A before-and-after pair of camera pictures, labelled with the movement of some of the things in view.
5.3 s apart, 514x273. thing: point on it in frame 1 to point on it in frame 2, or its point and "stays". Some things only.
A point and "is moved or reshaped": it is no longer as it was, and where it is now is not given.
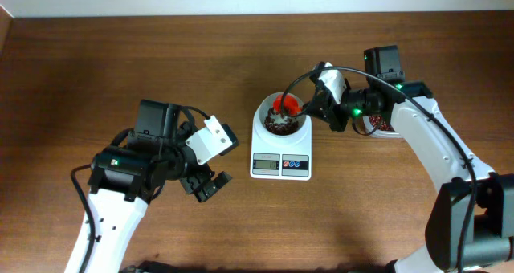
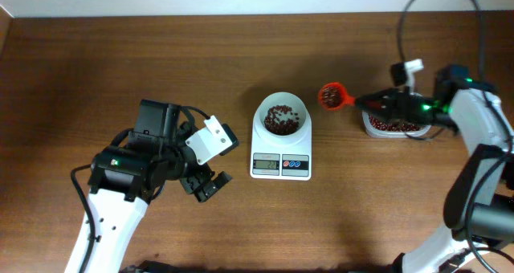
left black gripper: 202,174 stays
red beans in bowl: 282,128 stays
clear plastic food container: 383,130 stays
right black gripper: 324,107 to 394,107
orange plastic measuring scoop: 291,106 is moved or reshaped
